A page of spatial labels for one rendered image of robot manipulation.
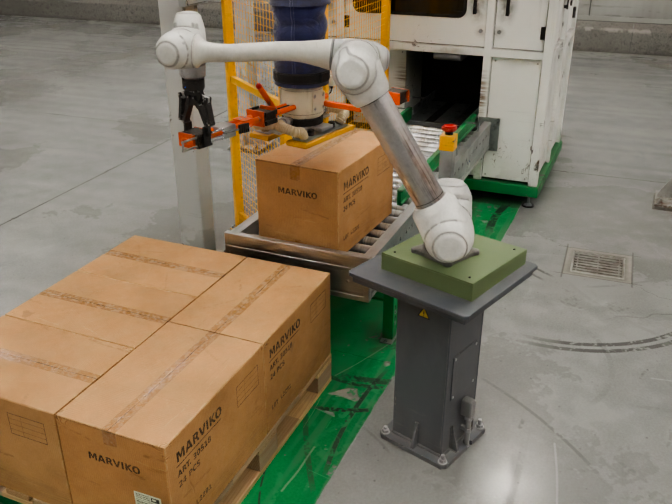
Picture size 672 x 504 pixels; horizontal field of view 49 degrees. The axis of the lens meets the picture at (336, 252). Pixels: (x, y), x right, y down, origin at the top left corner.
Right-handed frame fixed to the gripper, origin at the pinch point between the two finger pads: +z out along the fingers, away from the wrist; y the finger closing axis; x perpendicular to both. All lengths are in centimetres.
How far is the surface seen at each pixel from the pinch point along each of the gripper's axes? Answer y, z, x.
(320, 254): -12, 63, -54
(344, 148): 0, 27, -88
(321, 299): -22, 75, -40
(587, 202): -39, 122, -332
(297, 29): -4, -30, -51
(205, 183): 110, 72, -105
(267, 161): 17, 27, -55
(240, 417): -38, 86, 26
